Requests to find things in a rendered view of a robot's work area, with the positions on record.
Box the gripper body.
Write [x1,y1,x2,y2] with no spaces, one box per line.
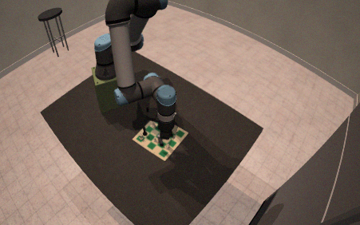
[145,107,176,140]

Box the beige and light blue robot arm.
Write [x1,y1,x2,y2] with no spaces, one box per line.
[94,0,176,116]

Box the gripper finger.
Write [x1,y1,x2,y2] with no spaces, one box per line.
[157,135,163,144]

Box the green and cream chessboard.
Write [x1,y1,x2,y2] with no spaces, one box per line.
[133,121,188,161]

